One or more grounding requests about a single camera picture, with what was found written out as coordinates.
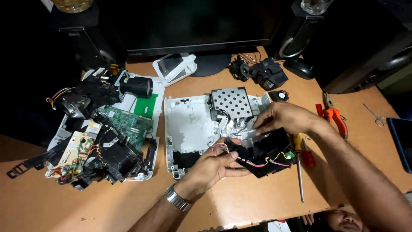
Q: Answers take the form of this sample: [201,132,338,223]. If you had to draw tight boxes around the person's left hand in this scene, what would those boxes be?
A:
[175,137,251,203]

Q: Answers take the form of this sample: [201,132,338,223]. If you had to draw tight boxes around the person's right hand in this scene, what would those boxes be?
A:
[252,101,318,137]

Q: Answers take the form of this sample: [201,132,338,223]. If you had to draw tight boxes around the black plastic part with wires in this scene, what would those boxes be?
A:
[211,128,297,179]

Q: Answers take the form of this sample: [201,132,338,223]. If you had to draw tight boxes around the small black cooling fan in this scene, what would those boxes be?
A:
[268,90,289,102]

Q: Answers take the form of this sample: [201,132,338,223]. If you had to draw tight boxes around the silver metal wristwatch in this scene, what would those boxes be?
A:
[165,184,193,212]

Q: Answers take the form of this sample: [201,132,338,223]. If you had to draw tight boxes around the white projector bottom case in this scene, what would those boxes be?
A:
[164,92,273,180]

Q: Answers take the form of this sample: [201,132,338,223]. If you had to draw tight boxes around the white projector case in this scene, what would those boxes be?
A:
[45,67,165,183]
[164,92,273,180]

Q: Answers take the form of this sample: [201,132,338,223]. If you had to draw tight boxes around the black lamp housing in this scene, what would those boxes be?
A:
[251,57,289,91]

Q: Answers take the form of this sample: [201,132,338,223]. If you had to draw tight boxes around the black computer mouse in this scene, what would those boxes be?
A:
[283,57,315,80]

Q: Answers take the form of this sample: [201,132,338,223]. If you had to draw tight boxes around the perforated metal shield plate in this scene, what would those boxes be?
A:
[210,87,255,122]

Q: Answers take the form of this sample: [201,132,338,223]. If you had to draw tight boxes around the small plain green board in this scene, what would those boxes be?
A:
[133,93,159,119]

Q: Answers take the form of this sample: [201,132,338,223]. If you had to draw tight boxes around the white projector top case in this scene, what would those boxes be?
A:
[45,67,165,183]

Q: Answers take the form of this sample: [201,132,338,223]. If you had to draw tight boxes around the large green circuit board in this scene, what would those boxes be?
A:
[96,105,155,153]

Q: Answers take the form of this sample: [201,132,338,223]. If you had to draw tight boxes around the small metal scissors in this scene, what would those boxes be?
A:
[363,103,387,127]

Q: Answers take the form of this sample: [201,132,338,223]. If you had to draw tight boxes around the large black subwoofer box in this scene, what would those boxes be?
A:
[303,0,412,95]

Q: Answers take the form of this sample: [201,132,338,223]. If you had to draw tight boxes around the black projector lens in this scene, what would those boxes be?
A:
[114,72,154,99]

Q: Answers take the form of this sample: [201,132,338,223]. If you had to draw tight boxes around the clear drinking glass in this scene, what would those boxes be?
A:
[301,0,334,15]

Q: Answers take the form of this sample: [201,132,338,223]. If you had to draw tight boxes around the dark blue tray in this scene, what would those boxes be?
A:
[386,117,412,174]

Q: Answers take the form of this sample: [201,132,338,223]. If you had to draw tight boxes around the black computer monitor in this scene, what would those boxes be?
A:
[95,0,292,77]

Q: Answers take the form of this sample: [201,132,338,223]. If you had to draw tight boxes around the yellow power supply board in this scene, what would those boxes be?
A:
[45,121,103,180]

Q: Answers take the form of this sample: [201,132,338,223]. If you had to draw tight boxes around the black optical engine block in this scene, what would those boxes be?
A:
[51,76,122,120]

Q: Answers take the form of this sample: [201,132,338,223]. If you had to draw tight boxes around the black desktop speaker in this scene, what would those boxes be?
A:
[59,26,117,71]

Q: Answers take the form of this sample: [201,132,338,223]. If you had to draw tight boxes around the yellowish glass jar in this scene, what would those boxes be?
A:
[51,0,94,14]

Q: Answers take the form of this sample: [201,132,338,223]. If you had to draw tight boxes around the red handled screwdriver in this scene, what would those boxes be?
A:
[301,139,317,169]

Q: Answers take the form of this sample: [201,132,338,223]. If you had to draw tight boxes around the yellow handled screwdriver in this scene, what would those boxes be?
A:
[292,133,305,203]

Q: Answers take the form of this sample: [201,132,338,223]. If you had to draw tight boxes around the orange handled pliers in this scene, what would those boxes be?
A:
[323,92,349,140]

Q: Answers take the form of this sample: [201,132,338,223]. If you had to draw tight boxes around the black lens mount part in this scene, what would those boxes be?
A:
[229,55,252,82]

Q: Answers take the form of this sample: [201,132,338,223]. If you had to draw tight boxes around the black speaker with silver ring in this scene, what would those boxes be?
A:
[277,0,325,60]

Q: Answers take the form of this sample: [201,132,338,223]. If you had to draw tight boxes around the black fan duct housing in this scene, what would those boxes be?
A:
[93,128,146,185]

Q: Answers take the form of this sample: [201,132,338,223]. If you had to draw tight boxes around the white plastic cover frame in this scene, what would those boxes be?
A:
[152,53,198,88]

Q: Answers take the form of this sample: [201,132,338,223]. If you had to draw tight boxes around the coloured wire bundle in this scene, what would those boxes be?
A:
[46,87,75,111]

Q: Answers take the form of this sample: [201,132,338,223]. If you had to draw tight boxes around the black plastic bracket strip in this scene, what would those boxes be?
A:
[6,141,63,180]

